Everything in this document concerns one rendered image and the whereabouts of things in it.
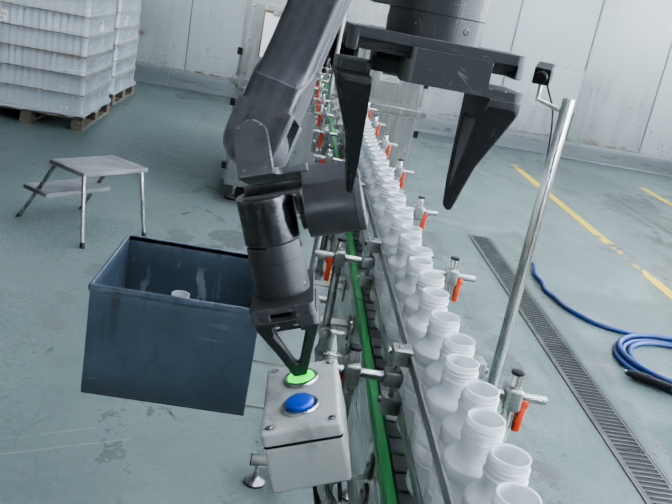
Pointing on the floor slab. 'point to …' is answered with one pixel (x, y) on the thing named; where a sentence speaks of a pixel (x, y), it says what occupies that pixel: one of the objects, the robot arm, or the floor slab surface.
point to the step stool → (101, 166)
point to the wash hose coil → (625, 345)
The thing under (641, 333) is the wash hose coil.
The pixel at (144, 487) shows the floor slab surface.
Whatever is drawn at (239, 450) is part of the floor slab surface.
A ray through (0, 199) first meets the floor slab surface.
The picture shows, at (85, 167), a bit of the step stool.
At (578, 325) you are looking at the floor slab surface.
